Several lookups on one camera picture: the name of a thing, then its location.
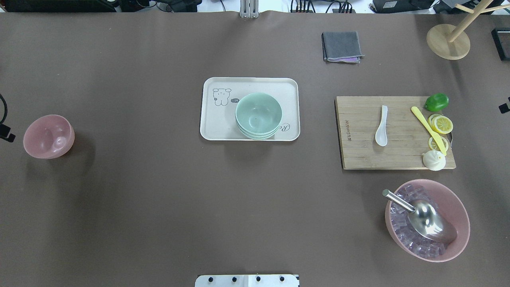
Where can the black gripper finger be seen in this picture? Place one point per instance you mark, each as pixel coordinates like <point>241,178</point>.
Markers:
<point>505,108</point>

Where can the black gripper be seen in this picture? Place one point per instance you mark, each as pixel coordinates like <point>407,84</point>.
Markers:
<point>8,137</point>

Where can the small pink bowl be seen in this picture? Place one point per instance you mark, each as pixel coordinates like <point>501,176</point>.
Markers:
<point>49,137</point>

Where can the white ceramic spoon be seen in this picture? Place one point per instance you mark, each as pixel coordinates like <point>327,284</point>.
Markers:
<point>381,137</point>

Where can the large pink ice bowl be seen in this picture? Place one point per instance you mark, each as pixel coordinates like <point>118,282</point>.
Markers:
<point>449,206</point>

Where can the green bowl stack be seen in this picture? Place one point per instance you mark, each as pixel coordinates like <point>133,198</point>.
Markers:
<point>258,115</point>

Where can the green plastic lime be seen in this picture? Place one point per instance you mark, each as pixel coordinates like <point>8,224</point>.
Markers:
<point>436,102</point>

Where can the yellow plastic knife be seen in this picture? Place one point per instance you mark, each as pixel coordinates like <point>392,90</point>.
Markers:
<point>438,139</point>

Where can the back lemon slice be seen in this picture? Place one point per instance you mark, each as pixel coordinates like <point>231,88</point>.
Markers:
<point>431,118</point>

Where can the white toy bun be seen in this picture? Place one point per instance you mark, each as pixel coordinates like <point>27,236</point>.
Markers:
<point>434,160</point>

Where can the wooden mug tree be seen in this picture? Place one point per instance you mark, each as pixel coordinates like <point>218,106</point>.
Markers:
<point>451,42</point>

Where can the metal ice scoop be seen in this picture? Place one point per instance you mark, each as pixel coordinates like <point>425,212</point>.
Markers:
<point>425,219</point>

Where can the bamboo cutting board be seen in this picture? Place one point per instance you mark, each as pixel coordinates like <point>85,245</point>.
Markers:
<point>358,118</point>

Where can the grey folded cloth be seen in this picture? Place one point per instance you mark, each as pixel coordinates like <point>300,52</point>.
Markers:
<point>341,46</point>

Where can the cream rabbit tray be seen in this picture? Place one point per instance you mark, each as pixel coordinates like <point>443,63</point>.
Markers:
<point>222,94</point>

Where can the aluminium frame post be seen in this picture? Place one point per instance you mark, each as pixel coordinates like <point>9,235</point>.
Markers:
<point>249,8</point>

